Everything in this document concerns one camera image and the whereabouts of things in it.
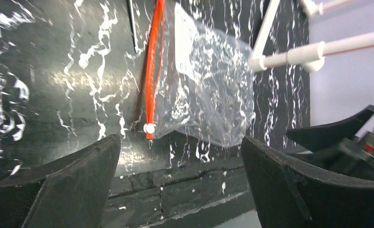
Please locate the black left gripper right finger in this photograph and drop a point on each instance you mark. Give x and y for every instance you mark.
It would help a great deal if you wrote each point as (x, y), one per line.
(291, 193)

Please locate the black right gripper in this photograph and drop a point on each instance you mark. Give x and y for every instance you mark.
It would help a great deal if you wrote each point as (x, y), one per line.
(356, 157)

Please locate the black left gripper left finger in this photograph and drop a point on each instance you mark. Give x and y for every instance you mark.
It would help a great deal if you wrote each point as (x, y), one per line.
(70, 192)

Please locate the clear zip top bag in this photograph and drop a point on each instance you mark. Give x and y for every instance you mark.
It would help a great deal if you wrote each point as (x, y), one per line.
(197, 79)

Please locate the white pvc pipe frame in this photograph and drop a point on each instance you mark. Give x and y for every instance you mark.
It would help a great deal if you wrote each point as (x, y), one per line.
(311, 57)

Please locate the orange handle screwdriver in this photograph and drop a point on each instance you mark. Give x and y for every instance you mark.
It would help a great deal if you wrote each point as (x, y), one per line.
(132, 24)

